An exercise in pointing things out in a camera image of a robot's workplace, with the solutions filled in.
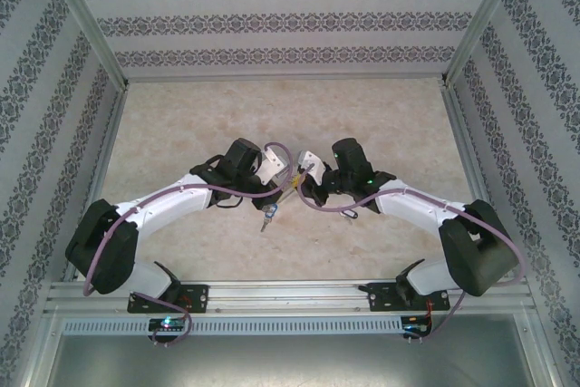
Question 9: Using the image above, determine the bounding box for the black mounting plate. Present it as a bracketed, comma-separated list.
[367, 281, 455, 314]
[127, 285, 210, 314]

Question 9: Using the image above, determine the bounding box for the grey sheet metal panel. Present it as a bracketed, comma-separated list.
[43, 314, 561, 387]

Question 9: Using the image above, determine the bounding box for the small circuit board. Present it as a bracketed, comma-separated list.
[401, 319, 432, 337]
[148, 316, 188, 333]

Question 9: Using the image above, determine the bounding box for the purple cable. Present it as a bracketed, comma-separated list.
[82, 141, 294, 347]
[296, 164, 527, 343]

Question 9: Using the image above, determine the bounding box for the thin black cable loop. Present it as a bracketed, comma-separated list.
[212, 194, 244, 209]

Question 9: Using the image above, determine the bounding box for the aluminium frame cross bar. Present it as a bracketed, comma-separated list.
[124, 70, 450, 84]

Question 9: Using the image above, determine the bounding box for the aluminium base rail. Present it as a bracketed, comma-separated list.
[43, 276, 531, 315]

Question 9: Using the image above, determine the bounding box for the aluminium frame side rail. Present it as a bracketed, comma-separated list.
[63, 87, 131, 282]
[441, 82, 516, 279]

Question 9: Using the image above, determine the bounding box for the slotted grey cable duct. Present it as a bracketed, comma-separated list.
[63, 316, 404, 337]

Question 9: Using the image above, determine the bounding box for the aluminium frame post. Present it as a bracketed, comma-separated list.
[40, 0, 132, 92]
[441, 0, 531, 89]

